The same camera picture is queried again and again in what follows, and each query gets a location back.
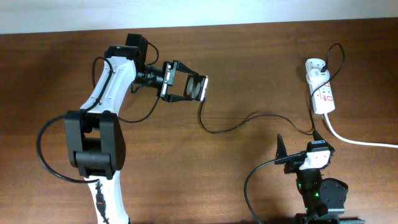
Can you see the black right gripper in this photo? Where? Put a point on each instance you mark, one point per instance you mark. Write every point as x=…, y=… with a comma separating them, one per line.
x=281, y=149

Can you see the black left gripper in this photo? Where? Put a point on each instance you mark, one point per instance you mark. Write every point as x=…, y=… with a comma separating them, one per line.
x=169, y=68

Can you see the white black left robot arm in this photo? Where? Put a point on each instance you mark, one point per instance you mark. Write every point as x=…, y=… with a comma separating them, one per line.
x=95, y=142

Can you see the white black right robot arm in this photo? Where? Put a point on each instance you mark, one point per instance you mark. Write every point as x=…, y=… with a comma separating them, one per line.
x=324, y=199

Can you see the white power strip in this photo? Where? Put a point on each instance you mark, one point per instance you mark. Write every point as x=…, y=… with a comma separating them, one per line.
x=320, y=89

